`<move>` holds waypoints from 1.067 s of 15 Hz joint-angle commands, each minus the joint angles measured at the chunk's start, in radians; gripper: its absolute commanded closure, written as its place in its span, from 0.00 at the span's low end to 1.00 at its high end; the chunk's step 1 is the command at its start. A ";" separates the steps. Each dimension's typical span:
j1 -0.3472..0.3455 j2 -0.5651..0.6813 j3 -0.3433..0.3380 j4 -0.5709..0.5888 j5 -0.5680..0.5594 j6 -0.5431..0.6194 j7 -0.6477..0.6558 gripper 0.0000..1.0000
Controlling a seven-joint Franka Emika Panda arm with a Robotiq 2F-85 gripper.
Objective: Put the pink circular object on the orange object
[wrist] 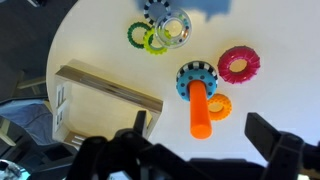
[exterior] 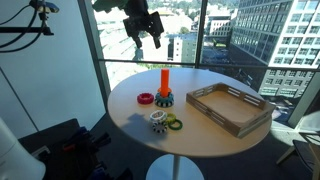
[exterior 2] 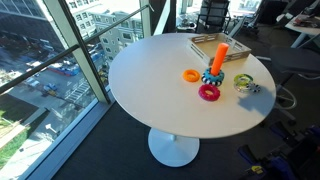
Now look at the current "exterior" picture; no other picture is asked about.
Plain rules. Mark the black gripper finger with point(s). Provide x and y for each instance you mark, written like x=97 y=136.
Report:
x=137 y=41
x=156 y=41

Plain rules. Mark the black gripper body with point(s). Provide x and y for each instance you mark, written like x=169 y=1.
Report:
x=143 y=24

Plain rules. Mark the orange stacking peg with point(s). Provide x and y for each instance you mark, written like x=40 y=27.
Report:
x=165 y=80

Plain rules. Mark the wooden slatted tray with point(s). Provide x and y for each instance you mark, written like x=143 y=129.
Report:
x=230 y=110

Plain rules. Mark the black case with clamps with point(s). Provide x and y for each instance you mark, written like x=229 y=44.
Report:
x=73 y=150

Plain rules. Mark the grey office building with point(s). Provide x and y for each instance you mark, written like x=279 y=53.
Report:
x=283 y=36

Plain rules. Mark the white rounded machine housing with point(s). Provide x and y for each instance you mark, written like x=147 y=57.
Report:
x=15 y=156

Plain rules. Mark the wooden chair with dark seat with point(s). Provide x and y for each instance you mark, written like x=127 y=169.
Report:
x=305 y=150

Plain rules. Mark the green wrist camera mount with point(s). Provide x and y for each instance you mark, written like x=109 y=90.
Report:
x=106 y=4

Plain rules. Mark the dark window frame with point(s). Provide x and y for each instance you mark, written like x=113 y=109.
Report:
x=93 y=50

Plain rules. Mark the blue-grey camera on stand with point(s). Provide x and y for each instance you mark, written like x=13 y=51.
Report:
x=45 y=6

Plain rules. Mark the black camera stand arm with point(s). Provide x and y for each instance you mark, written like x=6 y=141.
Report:
x=23 y=30

